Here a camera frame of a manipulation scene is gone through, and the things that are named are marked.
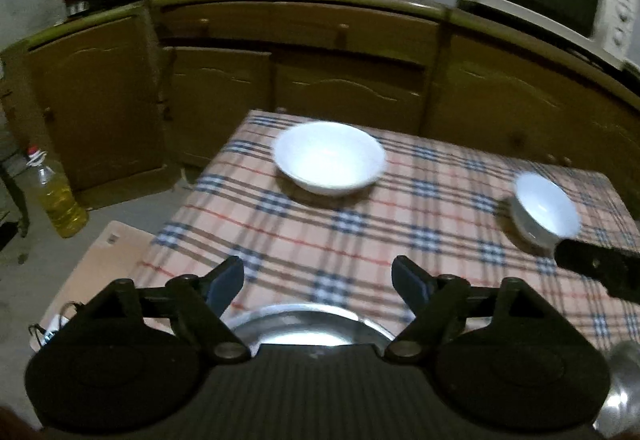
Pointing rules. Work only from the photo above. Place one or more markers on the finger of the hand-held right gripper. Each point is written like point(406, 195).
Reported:
point(600, 267)

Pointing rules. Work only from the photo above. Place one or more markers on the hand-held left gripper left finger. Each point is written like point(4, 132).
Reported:
point(225, 285)

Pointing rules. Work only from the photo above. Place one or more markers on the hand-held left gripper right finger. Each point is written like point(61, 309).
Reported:
point(410, 285)

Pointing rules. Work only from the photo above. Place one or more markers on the deep white bowl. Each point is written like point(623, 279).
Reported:
point(545, 210)

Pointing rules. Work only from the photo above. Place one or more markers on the round steel plate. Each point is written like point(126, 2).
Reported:
point(310, 325)

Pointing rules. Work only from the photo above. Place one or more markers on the steel bowl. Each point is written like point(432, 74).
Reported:
point(625, 385)

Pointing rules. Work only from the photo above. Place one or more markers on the wide white bowl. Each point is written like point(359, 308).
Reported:
point(330, 157)

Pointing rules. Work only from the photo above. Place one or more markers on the plaid tablecloth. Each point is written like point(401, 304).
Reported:
point(350, 230)

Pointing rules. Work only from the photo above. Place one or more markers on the white device with green light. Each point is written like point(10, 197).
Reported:
point(52, 332)

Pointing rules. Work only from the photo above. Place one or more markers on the cooking oil bottle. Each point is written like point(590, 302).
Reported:
point(60, 205)

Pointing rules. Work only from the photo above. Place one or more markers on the brown wooden cabinet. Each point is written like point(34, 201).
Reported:
point(350, 84)

